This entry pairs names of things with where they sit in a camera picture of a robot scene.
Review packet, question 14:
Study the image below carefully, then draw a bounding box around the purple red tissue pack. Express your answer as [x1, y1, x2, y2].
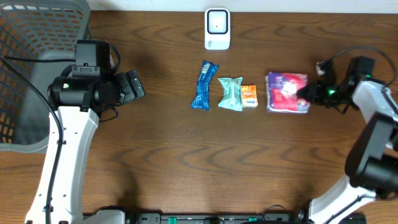
[265, 72, 310, 114]

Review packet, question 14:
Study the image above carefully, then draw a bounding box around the teal packet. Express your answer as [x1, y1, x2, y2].
[218, 77, 243, 111]

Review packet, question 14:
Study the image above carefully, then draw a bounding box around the blue snack bar wrapper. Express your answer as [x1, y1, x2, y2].
[191, 60, 220, 110]

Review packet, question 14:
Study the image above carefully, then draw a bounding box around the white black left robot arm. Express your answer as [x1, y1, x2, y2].
[25, 70, 145, 223]

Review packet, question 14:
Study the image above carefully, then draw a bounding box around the white barcode scanner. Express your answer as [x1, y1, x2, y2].
[204, 7, 231, 50]

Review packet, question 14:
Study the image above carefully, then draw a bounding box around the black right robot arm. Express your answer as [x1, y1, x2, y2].
[296, 72, 397, 223]

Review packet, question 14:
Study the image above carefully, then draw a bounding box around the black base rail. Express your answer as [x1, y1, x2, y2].
[83, 212, 368, 224]

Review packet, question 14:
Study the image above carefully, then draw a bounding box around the orange tissue pocket pack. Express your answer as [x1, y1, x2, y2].
[241, 85, 258, 108]

